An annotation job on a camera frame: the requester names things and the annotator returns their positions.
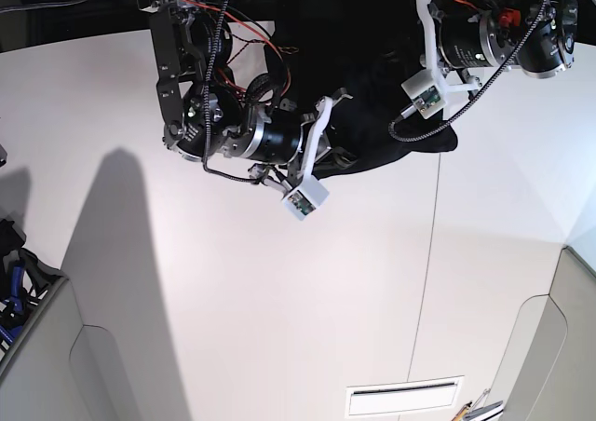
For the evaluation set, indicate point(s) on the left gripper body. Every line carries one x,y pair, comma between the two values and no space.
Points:
429,17

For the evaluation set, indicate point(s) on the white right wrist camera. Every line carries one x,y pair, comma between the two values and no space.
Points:
305,198

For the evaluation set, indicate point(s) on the black T-shirt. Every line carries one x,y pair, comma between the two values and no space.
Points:
368,50

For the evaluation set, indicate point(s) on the grey metal tool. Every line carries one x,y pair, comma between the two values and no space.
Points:
487,412

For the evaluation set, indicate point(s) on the blue black tool pile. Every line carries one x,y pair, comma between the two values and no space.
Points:
25,281

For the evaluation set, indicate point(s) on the yellow handled tool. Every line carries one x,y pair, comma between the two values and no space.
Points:
463,411

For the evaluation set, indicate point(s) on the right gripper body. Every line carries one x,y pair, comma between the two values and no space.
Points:
286,156

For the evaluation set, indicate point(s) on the grey right chair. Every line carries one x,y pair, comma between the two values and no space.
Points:
548,369

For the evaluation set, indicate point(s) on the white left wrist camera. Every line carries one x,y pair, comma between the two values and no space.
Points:
427,95

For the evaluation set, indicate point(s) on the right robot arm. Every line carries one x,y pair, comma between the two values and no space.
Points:
226,86

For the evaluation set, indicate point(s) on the black thin rod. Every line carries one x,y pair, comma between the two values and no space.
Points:
396,388

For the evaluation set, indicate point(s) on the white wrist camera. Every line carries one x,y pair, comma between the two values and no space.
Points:
305,198
427,95

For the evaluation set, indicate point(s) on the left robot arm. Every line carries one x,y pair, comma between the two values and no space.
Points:
535,36

